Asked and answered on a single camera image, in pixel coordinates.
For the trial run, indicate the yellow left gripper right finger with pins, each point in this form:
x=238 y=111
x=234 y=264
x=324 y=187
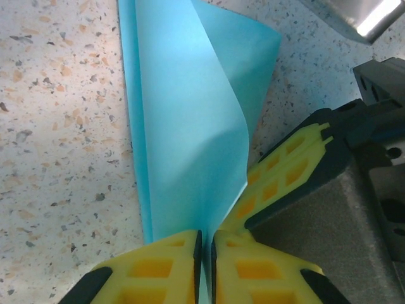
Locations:
x=262 y=278

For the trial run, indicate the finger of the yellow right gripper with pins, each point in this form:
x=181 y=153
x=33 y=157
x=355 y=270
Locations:
x=284 y=152
x=284 y=187

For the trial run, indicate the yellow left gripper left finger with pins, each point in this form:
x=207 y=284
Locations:
x=148 y=275

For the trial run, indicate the light blue square paper sheet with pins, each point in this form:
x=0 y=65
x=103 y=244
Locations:
x=177 y=111

